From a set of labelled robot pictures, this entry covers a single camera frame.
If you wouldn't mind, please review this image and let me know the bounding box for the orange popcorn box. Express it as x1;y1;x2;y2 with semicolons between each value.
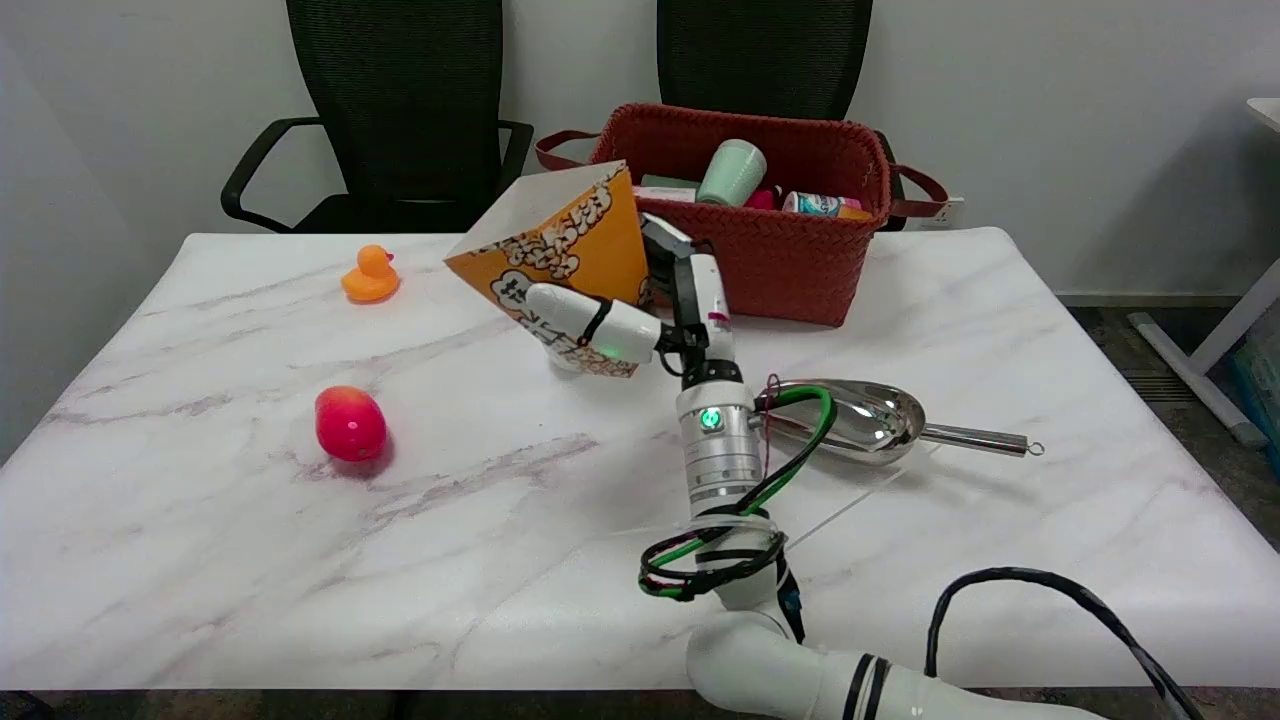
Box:
443;160;656;379

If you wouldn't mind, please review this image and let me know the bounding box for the red toy mango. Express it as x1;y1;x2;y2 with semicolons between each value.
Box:
314;385;388;463

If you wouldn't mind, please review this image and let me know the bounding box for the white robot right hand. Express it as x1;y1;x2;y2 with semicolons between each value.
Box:
526;213;745;392

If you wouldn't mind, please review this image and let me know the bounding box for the shiny metal scoop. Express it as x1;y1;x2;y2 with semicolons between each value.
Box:
755;379;1046;468

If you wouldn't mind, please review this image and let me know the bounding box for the red woven basket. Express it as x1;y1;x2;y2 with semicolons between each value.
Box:
535;102;949;328

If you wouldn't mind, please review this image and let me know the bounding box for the printed drink can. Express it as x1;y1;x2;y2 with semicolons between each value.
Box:
781;190;874;222

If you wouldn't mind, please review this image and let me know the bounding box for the long black cable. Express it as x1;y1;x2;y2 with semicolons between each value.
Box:
924;567;1207;720

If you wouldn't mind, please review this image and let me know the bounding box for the white wall outlet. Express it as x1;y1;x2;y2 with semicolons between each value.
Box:
905;196;967;232

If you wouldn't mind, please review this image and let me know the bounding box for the pale green cup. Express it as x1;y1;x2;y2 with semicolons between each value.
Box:
696;139;768;208

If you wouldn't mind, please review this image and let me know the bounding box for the thin white cable tie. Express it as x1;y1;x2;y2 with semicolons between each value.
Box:
795;445;943;551

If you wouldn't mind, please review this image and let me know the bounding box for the white desk frame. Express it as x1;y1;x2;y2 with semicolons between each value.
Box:
1128;97;1280;449

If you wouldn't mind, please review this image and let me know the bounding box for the green and black cable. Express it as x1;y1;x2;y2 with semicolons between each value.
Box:
638;385;837;602

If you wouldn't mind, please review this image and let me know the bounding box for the black mesh armrest office chair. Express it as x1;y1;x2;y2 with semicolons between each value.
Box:
221;0;535;234

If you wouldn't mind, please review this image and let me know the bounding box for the orange rubber duck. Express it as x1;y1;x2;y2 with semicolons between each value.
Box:
340;244;401;304

